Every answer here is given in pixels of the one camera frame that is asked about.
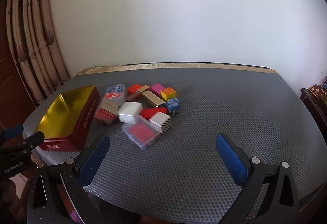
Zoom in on red beige small carton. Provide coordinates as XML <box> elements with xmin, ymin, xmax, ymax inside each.
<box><xmin>94</xmin><ymin>98</ymin><xmax>118</xmax><ymax>125</ymax></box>

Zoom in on blue red card pack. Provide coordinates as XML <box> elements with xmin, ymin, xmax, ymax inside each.
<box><xmin>104</xmin><ymin>83</ymin><xmax>126</xmax><ymax>107</ymax></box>

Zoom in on clear case red cards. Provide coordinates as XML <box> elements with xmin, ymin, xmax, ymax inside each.
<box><xmin>122</xmin><ymin>116</ymin><xmax>161</xmax><ymax>149</ymax></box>

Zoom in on white square charger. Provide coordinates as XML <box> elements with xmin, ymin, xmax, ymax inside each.
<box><xmin>118</xmin><ymin>101</ymin><xmax>143</xmax><ymax>124</ymax></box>

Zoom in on small white pronged adapter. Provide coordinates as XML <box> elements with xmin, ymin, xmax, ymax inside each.
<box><xmin>149</xmin><ymin>111</ymin><xmax>171</xmax><ymax>134</ymax></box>

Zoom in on blue patterned small block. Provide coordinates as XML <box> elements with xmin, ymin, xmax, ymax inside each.
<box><xmin>164</xmin><ymin>98</ymin><xmax>180</xmax><ymax>116</ymax></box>

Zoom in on magenta rectangular block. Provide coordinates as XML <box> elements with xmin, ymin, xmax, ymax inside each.
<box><xmin>150</xmin><ymin>83</ymin><xmax>165</xmax><ymax>97</ymax></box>

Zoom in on orange yellow striped block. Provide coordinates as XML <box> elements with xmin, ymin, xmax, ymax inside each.
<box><xmin>160</xmin><ymin>87</ymin><xmax>177</xmax><ymax>101</ymax></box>

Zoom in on red gold metal tin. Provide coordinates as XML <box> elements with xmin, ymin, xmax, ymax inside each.
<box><xmin>36</xmin><ymin>85</ymin><xmax>100</xmax><ymax>151</ymax></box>

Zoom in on beige patterned curtain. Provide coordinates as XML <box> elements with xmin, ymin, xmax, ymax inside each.
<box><xmin>6</xmin><ymin>0</ymin><xmax>70</xmax><ymax>105</ymax></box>

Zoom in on dark wooden side cabinet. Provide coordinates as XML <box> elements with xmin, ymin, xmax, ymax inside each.
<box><xmin>300</xmin><ymin>84</ymin><xmax>327</xmax><ymax>141</ymax></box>

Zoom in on round red orange block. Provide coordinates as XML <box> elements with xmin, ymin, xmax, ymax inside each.
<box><xmin>127</xmin><ymin>84</ymin><xmax>142</xmax><ymax>94</ymax></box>

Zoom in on small brown beige block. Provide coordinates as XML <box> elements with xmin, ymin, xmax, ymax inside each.
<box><xmin>126</xmin><ymin>85</ymin><xmax>150</xmax><ymax>101</ymax></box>

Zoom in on flat red block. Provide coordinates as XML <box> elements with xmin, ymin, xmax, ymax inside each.
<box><xmin>140</xmin><ymin>107</ymin><xmax>167</xmax><ymax>120</ymax></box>

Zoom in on grey textured table mat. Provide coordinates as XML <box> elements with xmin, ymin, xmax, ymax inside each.
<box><xmin>22</xmin><ymin>66</ymin><xmax>327</xmax><ymax>224</ymax></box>

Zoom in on gold rectangular lighter box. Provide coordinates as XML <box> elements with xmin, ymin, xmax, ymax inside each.
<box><xmin>141</xmin><ymin>90</ymin><xmax>165</xmax><ymax>108</ymax></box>

